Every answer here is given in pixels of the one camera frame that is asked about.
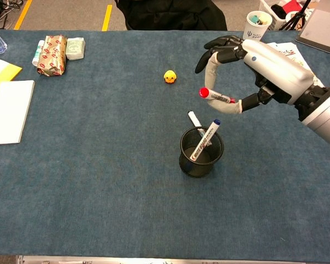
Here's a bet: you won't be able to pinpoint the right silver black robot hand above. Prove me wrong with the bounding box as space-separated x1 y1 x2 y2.
195 35 319 114

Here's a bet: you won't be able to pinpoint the red cap whiteboard marker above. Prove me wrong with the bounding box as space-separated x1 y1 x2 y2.
199 87 237 105

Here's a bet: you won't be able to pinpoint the black tripod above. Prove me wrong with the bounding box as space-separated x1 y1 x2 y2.
280 0 313 31

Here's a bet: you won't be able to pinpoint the silver metal rail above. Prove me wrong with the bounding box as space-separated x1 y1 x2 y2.
16 255 330 264

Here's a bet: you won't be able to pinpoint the grey flat box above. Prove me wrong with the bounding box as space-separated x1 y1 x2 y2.
295 0 330 58

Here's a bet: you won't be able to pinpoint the red box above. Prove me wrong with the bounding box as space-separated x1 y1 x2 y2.
280 0 303 13

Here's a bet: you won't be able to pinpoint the white green glue stick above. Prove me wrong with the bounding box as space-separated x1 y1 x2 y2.
31 40 46 67

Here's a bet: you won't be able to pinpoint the black cap whiteboard marker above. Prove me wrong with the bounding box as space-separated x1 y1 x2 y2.
187 110 206 138

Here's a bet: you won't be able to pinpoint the white plastic basket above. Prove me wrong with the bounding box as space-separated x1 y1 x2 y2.
258 0 306 31

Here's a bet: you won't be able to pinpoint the black floor cables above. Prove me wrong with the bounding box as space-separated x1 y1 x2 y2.
0 0 24 30

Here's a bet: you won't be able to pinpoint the yellow paper sheet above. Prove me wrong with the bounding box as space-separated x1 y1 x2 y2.
0 56 23 116

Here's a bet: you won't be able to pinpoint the white peanut snack bag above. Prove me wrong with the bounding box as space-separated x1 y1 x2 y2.
266 42 311 70

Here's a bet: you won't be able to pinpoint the brown red-print wrapped package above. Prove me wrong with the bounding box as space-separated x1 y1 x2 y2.
36 34 68 76

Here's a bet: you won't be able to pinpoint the white paper cup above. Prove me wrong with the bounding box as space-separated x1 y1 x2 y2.
245 10 273 42

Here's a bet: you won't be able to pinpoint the blue cap whiteboard marker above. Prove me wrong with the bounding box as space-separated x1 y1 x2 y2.
190 118 222 162

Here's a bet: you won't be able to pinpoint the blue felt table mat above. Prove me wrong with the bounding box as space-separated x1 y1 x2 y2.
0 29 330 256

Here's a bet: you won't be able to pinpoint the person in dark clothing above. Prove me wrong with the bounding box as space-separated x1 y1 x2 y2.
114 0 228 31

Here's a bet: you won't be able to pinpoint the yellow duck toy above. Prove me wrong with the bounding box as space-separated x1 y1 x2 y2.
163 70 177 84

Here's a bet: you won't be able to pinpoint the white notebook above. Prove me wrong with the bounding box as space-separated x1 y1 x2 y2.
0 80 35 146

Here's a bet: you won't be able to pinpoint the black mesh pen cup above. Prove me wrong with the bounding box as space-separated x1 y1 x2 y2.
179 126 225 178

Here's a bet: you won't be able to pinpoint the green white tissue pack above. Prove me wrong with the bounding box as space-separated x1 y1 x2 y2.
65 37 86 61

